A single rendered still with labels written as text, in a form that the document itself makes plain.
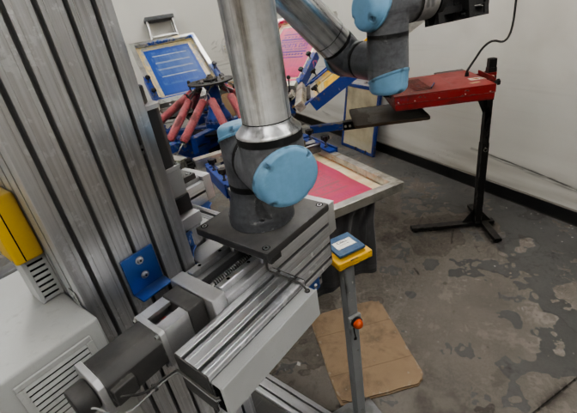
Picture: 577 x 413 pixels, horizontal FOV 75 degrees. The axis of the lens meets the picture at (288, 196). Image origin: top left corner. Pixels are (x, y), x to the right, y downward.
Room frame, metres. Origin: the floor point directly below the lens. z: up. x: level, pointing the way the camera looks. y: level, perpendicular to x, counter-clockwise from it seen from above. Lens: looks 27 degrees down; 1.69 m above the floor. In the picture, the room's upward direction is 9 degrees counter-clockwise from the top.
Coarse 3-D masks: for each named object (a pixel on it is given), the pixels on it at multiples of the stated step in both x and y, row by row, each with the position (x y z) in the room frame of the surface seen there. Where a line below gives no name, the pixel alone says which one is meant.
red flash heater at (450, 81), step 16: (416, 80) 2.52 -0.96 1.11; (432, 80) 2.45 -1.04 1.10; (448, 80) 2.38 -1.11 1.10; (464, 80) 2.32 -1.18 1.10; (480, 80) 2.25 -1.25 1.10; (400, 96) 2.19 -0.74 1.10; (416, 96) 2.18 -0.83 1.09; (432, 96) 2.17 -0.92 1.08; (448, 96) 2.16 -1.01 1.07; (464, 96) 2.15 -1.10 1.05; (480, 96) 2.14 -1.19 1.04
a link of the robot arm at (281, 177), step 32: (224, 0) 0.61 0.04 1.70; (256, 0) 0.60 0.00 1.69; (224, 32) 0.63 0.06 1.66; (256, 32) 0.60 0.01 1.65; (256, 64) 0.60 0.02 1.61; (256, 96) 0.60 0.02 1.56; (256, 128) 0.60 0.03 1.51; (288, 128) 0.60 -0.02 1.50; (256, 160) 0.59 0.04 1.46; (288, 160) 0.58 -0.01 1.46; (256, 192) 0.58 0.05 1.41; (288, 192) 0.58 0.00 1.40
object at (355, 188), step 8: (320, 168) 1.68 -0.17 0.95; (328, 168) 1.66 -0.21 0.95; (336, 176) 1.56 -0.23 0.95; (344, 176) 1.55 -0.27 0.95; (352, 184) 1.46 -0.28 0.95; (360, 184) 1.45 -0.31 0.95; (336, 192) 1.40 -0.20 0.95; (344, 192) 1.39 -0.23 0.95; (352, 192) 1.38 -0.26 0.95; (360, 192) 1.37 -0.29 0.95; (336, 200) 1.34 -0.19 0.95
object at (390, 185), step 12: (324, 156) 1.82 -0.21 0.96; (336, 156) 1.71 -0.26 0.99; (348, 168) 1.62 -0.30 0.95; (360, 168) 1.54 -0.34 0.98; (372, 168) 1.51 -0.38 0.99; (384, 180) 1.39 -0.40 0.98; (396, 180) 1.36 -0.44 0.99; (228, 192) 1.54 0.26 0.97; (372, 192) 1.29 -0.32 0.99; (384, 192) 1.30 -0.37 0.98; (396, 192) 1.32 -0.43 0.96; (336, 204) 1.24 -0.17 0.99; (348, 204) 1.23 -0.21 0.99; (360, 204) 1.25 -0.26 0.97; (336, 216) 1.21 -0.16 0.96
